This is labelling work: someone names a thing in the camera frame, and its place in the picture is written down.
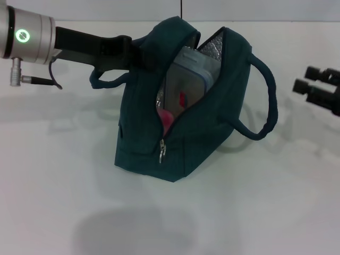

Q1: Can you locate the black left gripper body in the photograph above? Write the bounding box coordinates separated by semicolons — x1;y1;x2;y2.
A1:
54;26;134;74

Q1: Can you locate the left arm cable with plug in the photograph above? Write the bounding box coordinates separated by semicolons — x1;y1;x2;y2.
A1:
10;57;63;90

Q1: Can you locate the clear plastic food container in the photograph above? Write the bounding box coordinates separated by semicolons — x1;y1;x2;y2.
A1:
155;46;223;117

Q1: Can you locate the pink toy peach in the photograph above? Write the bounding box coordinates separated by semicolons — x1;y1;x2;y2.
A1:
158;109;176;136

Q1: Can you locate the dark teal fabric lunch bag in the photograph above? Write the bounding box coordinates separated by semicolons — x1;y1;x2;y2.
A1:
89;15;279;183

